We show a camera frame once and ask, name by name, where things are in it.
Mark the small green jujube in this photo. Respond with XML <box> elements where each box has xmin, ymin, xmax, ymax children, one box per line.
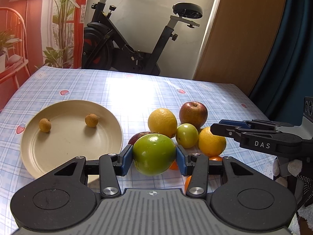
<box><xmin>176</xmin><ymin>123</ymin><xmax>199</xmax><ymax>149</ymax></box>

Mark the wooden panel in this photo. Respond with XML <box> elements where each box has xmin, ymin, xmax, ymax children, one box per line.
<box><xmin>193</xmin><ymin>0</ymin><xmax>289</xmax><ymax>96</ymax></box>

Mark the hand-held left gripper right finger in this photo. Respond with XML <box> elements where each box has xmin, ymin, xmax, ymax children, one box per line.
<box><xmin>175</xmin><ymin>145</ymin><xmax>256</xmax><ymax>197</ymax></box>

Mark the beige plate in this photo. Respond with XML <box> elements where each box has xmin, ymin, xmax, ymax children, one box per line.
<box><xmin>20</xmin><ymin>100</ymin><xmax>123</xmax><ymax>180</ymax></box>

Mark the dark blue curtain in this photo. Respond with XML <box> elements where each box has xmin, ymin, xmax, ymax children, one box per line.
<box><xmin>248</xmin><ymin>0</ymin><xmax>313</xmax><ymax>123</ymax></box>

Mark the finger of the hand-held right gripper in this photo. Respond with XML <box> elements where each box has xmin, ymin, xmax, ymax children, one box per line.
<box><xmin>210</xmin><ymin>123</ymin><xmax>282</xmax><ymax>143</ymax></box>
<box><xmin>219</xmin><ymin>119</ymin><xmax>294</xmax><ymax>131</ymax></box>

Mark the blue checked tablecloth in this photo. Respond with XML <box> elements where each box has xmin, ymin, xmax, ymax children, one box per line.
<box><xmin>0</xmin><ymin>66</ymin><xmax>297</xmax><ymax>235</ymax></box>

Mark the brown longan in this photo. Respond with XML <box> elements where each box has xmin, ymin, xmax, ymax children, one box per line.
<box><xmin>39</xmin><ymin>118</ymin><xmax>52</xmax><ymax>133</ymax></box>
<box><xmin>85</xmin><ymin>113</ymin><xmax>99</xmax><ymax>128</ymax></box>

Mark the printed pink wall backdrop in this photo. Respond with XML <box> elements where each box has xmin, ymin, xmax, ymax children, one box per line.
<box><xmin>0</xmin><ymin>0</ymin><xmax>92</xmax><ymax>113</ymax></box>

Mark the red apple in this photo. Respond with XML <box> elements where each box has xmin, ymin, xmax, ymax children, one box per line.
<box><xmin>179</xmin><ymin>101</ymin><xmax>208</xmax><ymax>129</ymax></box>

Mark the person's fluffy fleece garment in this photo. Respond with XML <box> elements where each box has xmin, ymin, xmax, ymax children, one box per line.
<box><xmin>295</xmin><ymin>204</ymin><xmax>313</xmax><ymax>235</ymax></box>

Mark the yellow orange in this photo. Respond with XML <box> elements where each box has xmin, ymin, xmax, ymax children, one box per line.
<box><xmin>198</xmin><ymin>127</ymin><xmax>227</xmax><ymax>157</ymax></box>
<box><xmin>148</xmin><ymin>108</ymin><xmax>178</xmax><ymax>139</ymax></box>

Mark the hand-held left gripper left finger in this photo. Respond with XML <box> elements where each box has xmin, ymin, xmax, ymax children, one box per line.
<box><xmin>52</xmin><ymin>145</ymin><xmax>134</xmax><ymax>197</ymax></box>

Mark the large green fruit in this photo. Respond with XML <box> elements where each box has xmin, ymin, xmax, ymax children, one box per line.
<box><xmin>132</xmin><ymin>134</ymin><xmax>177</xmax><ymax>176</ymax></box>

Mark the black exercise bike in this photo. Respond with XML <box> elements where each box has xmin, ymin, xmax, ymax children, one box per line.
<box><xmin>81</xmin><ymin>0</ymin><xmax>203</xmax><ymax>76</ymax></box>

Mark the dark purple mangosteen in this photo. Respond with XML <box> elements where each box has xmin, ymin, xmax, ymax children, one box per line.
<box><xmin>128</xmin><ymin>132</ymin><xmax>152</xmax><ymax>145</ymax></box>

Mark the person's right hand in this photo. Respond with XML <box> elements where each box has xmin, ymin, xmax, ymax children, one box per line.
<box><xmin>273</xmin><ymin>157</ymin><xmax>313</xmax><ymax>210</ymax></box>

